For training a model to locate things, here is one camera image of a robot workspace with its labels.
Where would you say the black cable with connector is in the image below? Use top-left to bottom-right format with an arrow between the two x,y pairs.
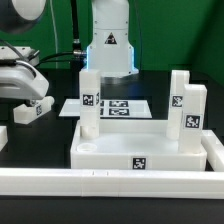
31,0 -> 88,70

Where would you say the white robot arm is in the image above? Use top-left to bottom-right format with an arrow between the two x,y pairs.
0,0 -> 137,100

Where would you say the white front fence bar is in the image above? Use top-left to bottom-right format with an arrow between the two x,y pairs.
0,168 -> 224,199

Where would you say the white right fence bar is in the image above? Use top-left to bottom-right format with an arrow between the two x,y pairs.
201,130 -> 224,172

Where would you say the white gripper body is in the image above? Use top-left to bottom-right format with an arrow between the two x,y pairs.
0,65 -> 49,100

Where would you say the white marker base plate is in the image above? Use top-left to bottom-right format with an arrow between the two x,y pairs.
59,99 -> 152,119

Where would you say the white desk top tray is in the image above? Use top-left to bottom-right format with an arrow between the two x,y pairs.
70,119 -> 207,171

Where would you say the white fence bar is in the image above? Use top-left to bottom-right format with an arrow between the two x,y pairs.
201,130 -> 224,172
0,168 -> 224,199

